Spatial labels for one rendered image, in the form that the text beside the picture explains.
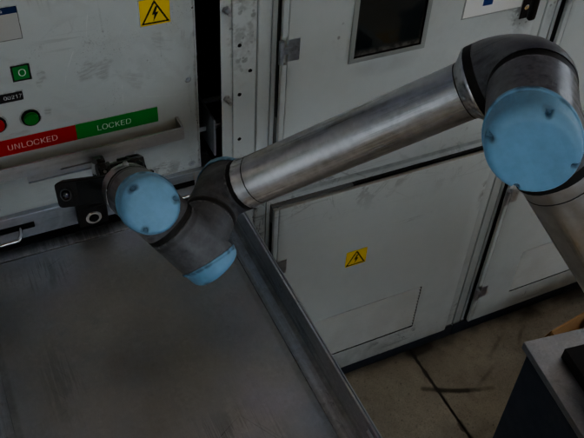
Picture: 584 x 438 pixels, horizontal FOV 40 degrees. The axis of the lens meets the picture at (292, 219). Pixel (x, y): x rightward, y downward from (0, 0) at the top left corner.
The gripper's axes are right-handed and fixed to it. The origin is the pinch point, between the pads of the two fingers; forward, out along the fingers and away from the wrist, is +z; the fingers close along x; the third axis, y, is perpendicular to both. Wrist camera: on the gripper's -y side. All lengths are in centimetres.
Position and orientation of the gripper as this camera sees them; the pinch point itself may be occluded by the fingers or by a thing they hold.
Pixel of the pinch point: (95, 174)
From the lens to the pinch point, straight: 156.5
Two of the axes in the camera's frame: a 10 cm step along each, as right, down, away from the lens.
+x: -1.7, -9.5, -2.8
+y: 9.0, -2.6, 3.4
